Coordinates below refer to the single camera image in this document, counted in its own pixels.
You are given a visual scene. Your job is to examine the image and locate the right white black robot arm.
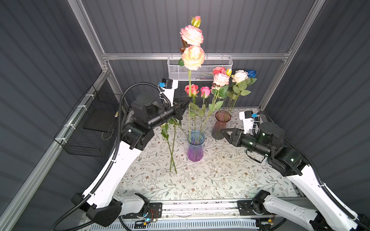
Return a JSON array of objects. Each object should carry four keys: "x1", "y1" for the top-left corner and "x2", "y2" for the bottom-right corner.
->
[{"x1": 221, "y1": 122, "x2": 370, "y2": 231}]

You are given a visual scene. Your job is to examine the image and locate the blue rose stem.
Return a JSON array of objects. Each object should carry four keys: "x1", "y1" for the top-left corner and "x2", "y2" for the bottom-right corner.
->
[{"x1": 247, "y1": 70, "x2": 257, "y2": 85}]

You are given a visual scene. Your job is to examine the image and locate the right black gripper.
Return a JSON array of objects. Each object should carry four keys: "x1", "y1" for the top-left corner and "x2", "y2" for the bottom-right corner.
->
[{"x1": 219, "y1": 127, "x2": 269, "y2": 159}]

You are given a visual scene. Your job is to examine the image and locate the white wire mesh basket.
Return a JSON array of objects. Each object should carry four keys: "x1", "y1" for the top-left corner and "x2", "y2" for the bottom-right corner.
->
[{"x1": 167, "y1": 56, "x2": 233, "y2": 81}]

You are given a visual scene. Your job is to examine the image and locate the floral patterned table mat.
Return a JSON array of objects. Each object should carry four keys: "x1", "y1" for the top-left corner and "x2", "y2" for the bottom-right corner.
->
[{"x1": 115, "y1": 117, "x2": 297, "y2": 201}]

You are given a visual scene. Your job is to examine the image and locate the bunch of artificial flowers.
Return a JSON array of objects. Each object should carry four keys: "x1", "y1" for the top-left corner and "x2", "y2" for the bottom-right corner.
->
[{"x1": 161, "y1": 118, "x2": 183, "y2": 174}]

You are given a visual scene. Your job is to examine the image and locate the blue purple glass vase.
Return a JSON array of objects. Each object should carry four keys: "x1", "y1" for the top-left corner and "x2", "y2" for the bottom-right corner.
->
[{"x1": 187, "y1": 131, "x2": 206, "y2": 162}]

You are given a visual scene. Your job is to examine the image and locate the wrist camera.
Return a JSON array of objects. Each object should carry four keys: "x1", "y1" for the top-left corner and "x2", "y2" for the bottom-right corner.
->
[
  {"x1": 159, "y1": 78, "x2": 178, "y2": 106},
  {"x1": 239, "y1": 110, "x2": 260, "y2": 135}
]

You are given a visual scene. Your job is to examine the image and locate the light pink rose stem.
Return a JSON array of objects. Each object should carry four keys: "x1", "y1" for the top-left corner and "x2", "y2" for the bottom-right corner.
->
[{"x1": 203, "y1": 83, "x2": 229, "y2": 127}]

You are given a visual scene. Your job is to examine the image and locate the pink red glass vase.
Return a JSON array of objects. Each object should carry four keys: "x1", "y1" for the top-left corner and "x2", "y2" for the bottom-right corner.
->
[{"x1": 212, "y1": 110, "x2": 231, "y2": 140}]

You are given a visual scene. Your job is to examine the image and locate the coral pink rose stem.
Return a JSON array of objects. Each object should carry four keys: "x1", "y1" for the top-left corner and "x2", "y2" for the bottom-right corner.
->
[{"x1": 213, "y1": 67, "x2": 230, "y2": 87}]

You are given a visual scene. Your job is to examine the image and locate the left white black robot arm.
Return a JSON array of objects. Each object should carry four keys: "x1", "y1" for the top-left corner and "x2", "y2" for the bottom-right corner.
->
[{"x1": 72, "y1": 94, "x2": 191, "y2": 227}]

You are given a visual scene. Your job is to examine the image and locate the black wire mesh basket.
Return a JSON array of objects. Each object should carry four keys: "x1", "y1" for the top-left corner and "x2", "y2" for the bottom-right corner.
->
[{"x1": 55, "y1": 87, "x2": 120, "y2": 157}]

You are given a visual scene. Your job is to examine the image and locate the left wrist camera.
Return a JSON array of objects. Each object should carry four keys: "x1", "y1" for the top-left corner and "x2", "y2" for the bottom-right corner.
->
[{"x1": 159, "y1": 78, "x2": 178, "y2": 106}]

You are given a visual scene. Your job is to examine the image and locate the magenta rose stem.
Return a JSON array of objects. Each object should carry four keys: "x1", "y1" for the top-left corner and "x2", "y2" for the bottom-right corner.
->
[{"x1": 200, "y1": 87, "x2": 211, "y2": 132}]

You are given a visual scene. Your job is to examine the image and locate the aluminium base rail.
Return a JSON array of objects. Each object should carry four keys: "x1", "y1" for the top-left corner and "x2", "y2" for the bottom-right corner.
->
[{"x1": 77, "y1": 197, "x2": 319, "y2": 231}]

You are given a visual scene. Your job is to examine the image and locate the left black corrugated cable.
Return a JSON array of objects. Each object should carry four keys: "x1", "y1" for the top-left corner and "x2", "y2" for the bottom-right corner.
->
[{"x1": 50, "y1": 82, "x2": 171, "y2": 231}]

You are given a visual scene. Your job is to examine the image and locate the white rose stem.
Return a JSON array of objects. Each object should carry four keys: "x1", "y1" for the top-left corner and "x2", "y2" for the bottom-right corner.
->
[{"x1": 226, "y1": 70, "x2": 250, "y2": 114}]

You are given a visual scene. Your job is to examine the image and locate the pink peach rose stem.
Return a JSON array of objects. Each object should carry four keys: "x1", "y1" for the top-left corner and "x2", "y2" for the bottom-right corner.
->
[{"x1": 185, "y1": 84, "x2": 199, "y2": 137}]

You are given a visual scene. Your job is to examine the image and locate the pink ranunculus spray stem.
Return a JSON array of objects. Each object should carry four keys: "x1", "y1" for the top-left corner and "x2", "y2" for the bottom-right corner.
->
[{"x1": 177, "y1": 15, "x2": 206, "y2": 139}]

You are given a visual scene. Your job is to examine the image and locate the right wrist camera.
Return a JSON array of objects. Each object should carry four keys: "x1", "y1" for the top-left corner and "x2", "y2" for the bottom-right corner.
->
[{"x1": 239, "y1": 110, "x2": 260, "y2": 135}]

